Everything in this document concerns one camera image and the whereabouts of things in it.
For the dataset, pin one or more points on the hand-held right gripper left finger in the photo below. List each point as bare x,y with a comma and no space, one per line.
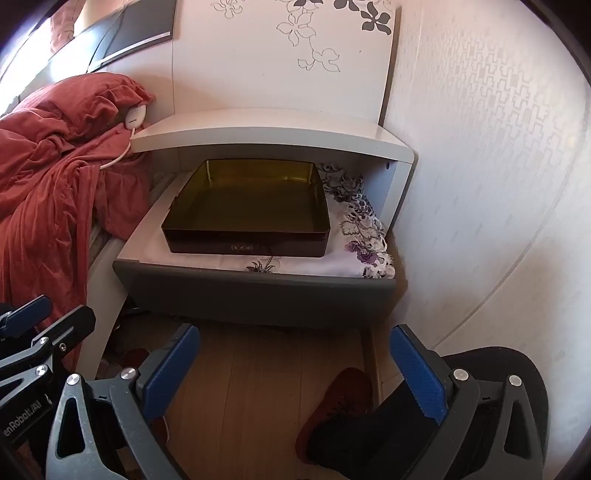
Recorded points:
173,369

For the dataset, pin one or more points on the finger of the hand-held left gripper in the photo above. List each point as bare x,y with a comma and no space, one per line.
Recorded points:
69,325
27,310

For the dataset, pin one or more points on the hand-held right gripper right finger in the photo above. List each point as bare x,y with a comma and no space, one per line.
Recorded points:
415,369

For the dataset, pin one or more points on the grey-front nightstand drawer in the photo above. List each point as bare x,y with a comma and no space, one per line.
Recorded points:
254,295

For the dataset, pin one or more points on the brown tin box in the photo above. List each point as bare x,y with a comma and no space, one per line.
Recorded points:
244,203

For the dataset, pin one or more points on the red shoe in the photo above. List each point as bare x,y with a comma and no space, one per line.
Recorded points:
337,401

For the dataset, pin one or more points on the red fleece blanket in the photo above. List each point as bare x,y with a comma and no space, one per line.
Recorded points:
46,194

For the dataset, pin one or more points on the white floral folded cloth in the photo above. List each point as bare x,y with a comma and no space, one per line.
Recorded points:
364,230

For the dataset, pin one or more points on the white heating controller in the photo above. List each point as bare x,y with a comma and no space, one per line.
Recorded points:
135,117

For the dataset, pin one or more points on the red ruffled pillow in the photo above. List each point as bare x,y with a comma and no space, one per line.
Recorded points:
92,99

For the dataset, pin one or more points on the white bedside nightstand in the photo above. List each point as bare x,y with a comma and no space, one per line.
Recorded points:
277,134

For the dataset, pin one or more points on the bed headboard with dark panels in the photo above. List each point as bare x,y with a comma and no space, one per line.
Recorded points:
129,32

